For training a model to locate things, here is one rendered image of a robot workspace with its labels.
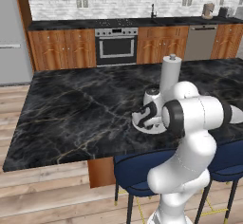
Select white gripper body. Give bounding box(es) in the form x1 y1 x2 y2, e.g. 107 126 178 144
131 103 159 130

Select white round plate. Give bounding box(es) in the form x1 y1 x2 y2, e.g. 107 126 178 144
131 119 168 136

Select white paper towel roll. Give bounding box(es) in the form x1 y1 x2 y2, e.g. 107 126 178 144
159 53 183 100

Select blue bar stool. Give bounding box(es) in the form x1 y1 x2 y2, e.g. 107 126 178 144
193 138 243 224
113 148 178 224

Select wooden island cabinet base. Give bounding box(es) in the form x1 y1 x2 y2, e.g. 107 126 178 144
87 157 118 190

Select steel oven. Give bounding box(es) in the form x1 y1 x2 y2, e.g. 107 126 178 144
94 27 140 67

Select wooden lower cupboards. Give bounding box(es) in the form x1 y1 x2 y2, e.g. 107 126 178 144
136 25 190 65
210 23 243 60
28 28 97 72

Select black hob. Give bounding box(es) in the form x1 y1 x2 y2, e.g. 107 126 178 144
94 18 136 28

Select steel dishwasher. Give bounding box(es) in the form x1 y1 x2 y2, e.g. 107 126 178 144
183 25 219 62

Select black sink tap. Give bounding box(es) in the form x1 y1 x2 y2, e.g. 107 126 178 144
150 3 159 20

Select beige coffee machine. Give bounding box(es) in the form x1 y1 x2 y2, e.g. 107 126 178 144
201 2 215 20

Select dark toaster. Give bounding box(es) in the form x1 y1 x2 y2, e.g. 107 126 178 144
217 6 233 18

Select grey small appliance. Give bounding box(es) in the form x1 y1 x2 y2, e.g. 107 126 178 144
234 6 243 19

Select grey fridge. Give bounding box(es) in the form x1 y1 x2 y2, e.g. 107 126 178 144
0 0 34 86

